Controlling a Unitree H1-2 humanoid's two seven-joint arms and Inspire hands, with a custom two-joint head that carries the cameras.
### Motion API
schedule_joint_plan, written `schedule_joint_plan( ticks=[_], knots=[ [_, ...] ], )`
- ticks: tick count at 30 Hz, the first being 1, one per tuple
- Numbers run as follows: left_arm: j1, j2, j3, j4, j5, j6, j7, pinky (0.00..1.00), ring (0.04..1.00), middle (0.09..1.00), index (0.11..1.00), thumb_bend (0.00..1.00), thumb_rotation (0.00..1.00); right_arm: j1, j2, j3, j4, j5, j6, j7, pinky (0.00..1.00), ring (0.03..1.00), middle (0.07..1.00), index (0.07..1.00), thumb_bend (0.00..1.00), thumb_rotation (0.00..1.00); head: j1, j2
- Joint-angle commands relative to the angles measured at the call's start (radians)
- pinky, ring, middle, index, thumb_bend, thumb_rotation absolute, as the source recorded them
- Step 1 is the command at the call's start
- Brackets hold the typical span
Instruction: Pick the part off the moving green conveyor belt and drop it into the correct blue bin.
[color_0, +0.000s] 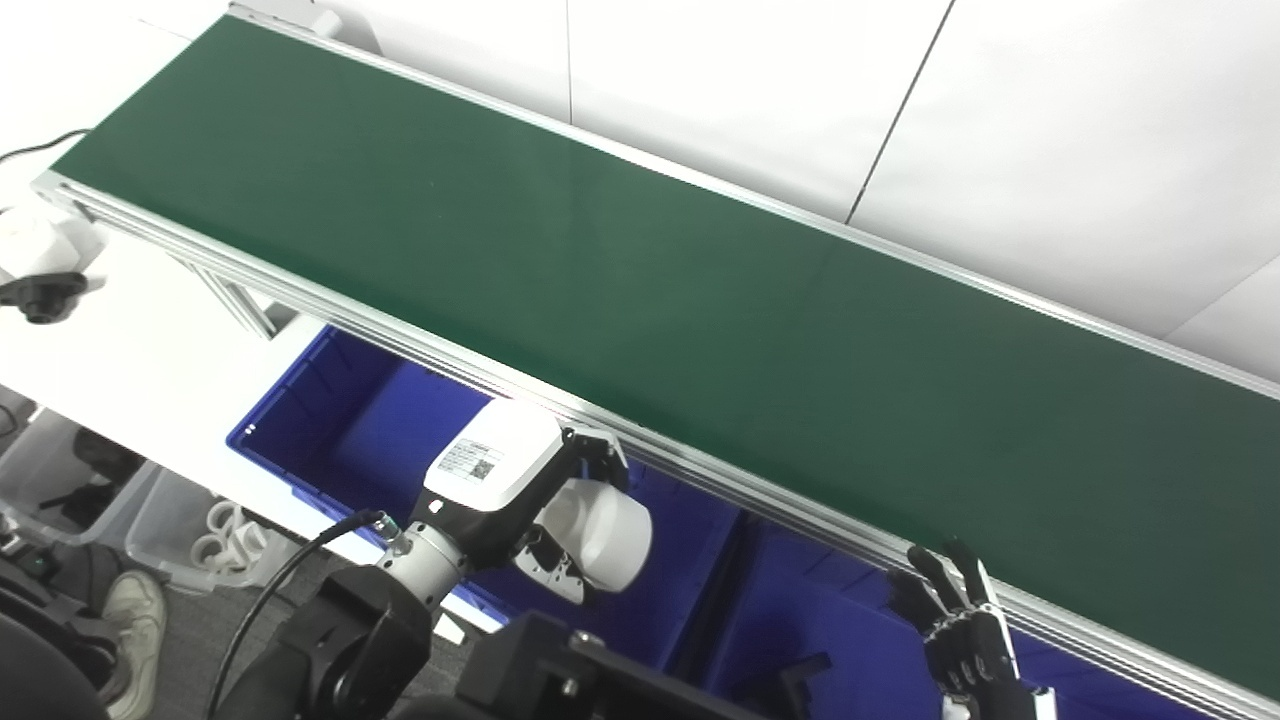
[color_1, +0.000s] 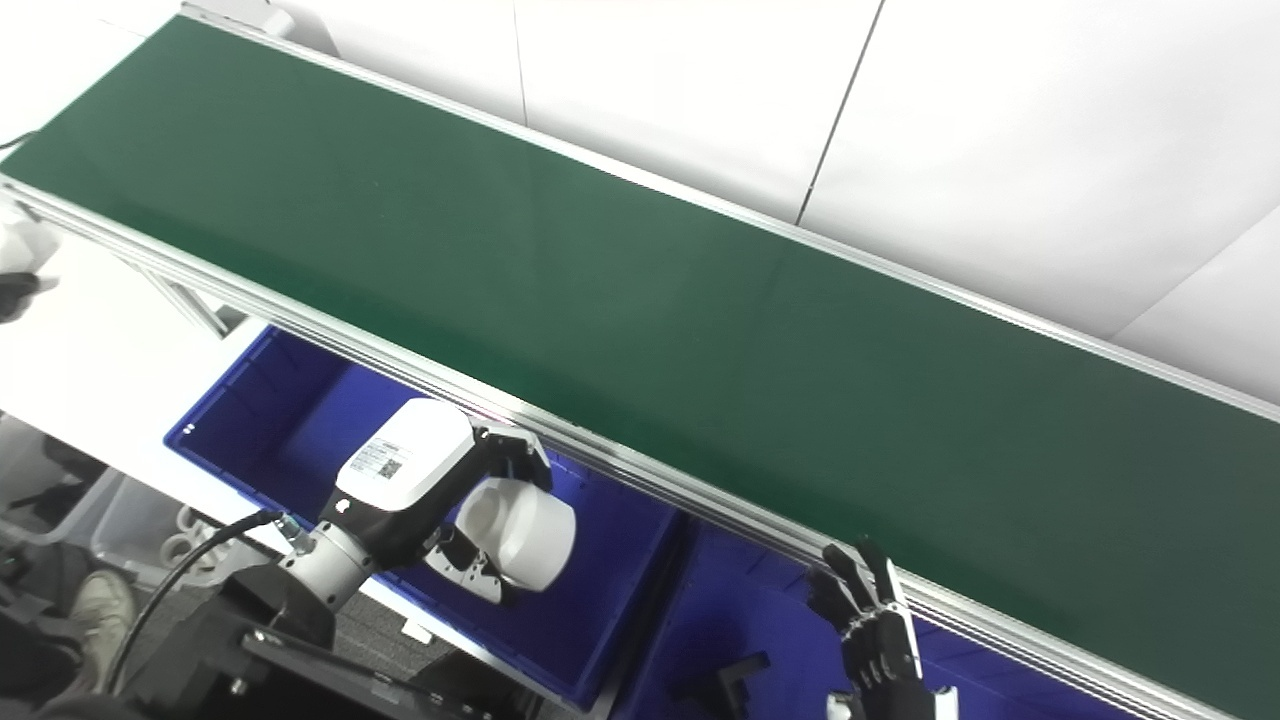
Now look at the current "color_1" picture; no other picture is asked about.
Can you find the white and black left hand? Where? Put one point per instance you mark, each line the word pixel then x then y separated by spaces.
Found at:
pixel 405 455

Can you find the white and black right hand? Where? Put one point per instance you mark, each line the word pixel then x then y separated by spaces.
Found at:
pixel 880 650

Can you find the white cylindrical plastic part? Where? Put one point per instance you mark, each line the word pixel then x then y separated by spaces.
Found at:
pixel 530 535

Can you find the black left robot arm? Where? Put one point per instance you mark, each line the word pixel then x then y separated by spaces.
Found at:
pixel 320 575

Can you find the blue plastic bin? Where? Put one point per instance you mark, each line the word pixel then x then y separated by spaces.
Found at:
pixel 610 580
pixel 770 620

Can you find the grey conveyor motor box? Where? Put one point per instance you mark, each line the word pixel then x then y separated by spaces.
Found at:
pixel 245 15

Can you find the clear plastic storage box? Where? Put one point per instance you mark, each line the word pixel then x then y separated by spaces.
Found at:
pixel 30 470
pixel 140 525

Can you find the beige shoe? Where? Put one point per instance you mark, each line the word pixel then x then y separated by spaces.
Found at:
pixel 100 620

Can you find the white and black blurry object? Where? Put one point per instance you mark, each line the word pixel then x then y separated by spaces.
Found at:
pixel 20 260

